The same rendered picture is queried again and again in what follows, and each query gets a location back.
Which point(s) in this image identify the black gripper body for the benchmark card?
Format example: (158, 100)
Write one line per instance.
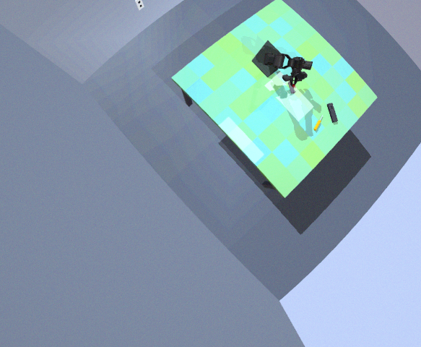
(287, 77)

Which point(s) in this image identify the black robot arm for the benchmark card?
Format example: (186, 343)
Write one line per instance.
(277, 61)

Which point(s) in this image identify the black flat bar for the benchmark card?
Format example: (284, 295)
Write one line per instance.
(332, 112)

